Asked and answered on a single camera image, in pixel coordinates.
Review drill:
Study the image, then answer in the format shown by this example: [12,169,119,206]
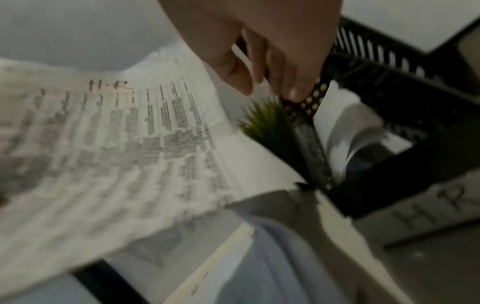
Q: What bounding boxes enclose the printed paper sheet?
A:
[312,87,393,182]
[0,38,307,297]

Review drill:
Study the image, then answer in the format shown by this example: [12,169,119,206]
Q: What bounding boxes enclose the person's blue jeans legs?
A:
[217,219,339,304]

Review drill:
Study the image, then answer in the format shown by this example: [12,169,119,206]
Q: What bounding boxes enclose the green potted plant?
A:
[237,99,312,182]

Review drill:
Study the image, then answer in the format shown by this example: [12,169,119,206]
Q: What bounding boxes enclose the beige table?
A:
[224,189,480,304]

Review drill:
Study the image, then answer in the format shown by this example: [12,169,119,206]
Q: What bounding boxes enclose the person's right hand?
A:
[157,0,344,103]

